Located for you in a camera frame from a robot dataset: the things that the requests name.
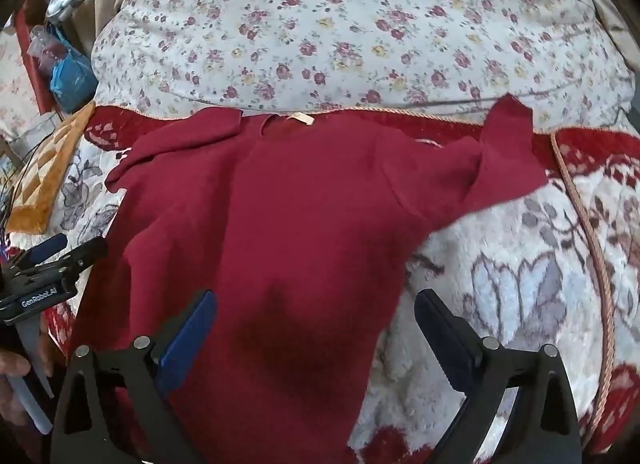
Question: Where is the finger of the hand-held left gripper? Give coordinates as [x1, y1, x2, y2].
[21, 233, 69, 265]
[52, 237, 109, 275]

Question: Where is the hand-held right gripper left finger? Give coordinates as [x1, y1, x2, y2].
[50, 289, 218, 464]

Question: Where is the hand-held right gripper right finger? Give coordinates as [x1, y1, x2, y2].
[414, 289, 583, 464]

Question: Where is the dark red shirt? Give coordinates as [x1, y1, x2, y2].
[70, 94, 548, 464]

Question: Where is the person's left hand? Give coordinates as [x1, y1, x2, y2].
[0, 329, 56, 445]

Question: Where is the orange patterned cushion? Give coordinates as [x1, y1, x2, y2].
[5, 101, 96, 235]

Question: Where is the red and white plush blanket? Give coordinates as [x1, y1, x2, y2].
[0, 106, 640, 464]

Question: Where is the pale floral sheet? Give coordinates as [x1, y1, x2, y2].
[0, 31, 42, 145]

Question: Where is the blue plastic bag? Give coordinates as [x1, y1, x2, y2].
[50, 26, 98, 112]

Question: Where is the clear plastic bag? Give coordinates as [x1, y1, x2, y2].
[27, 24, 57, 75]

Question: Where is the white floral quilt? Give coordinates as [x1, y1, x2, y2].
[90, 0, 633, 119]

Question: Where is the red wooden bed frame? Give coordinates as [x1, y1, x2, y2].
[14, 0, 57, 112]

